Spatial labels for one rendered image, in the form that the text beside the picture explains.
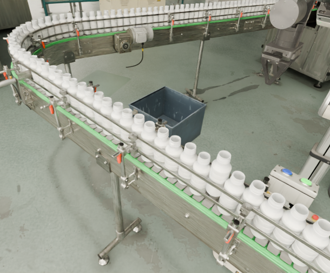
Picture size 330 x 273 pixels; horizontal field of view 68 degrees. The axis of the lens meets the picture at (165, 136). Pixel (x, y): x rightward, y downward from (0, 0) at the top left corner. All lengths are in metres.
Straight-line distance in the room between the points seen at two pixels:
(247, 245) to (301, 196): 0.22
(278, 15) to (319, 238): 0.53
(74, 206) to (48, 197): 0.24
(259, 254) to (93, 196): 1.56
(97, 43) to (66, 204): 1.36
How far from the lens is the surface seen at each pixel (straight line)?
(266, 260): 0.86
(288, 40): 0.69
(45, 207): 2.19
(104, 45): 2.36
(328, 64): 4.35
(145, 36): 2.31
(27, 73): 1.53
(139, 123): 0.91
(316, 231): 0.75
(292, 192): 0.88
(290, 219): 0.75
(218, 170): 0.75
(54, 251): 1.97
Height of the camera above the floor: 1.69
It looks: 39 degrees down
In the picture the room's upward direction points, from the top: 4 degrees clockwise
